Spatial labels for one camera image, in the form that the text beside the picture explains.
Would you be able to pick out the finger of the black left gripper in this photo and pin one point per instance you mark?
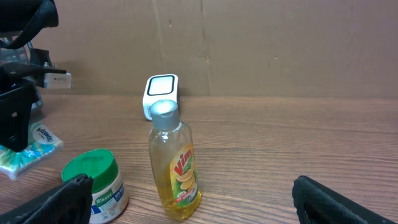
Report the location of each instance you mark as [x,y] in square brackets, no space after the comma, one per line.
[16,104]

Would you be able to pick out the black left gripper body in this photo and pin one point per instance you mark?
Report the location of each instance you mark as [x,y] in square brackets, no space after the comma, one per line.
[39,64]

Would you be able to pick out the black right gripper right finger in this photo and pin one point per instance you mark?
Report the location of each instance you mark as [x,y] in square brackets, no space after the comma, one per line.
[317,204]

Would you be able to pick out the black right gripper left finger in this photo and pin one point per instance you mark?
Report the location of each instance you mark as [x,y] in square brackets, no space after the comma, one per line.
[67,203]

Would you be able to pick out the green lid Knorr jar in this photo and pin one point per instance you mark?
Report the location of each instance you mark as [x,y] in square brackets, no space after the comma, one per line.
[109,195]

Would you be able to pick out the small Kleenex tissue pack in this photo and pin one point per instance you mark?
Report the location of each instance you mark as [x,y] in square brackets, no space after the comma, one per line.
[42,144]

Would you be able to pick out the white barcode scanner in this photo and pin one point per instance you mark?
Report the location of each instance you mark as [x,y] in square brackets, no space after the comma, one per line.
[160,87]

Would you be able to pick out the grey plastic mesh basket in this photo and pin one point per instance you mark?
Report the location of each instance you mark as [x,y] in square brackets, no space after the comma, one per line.
[21,55]

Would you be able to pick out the yellow dish soap bottle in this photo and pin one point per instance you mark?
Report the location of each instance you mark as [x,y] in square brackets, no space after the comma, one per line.
[173,161]

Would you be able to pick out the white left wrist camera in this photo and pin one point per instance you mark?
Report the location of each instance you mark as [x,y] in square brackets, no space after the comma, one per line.
[57,80]

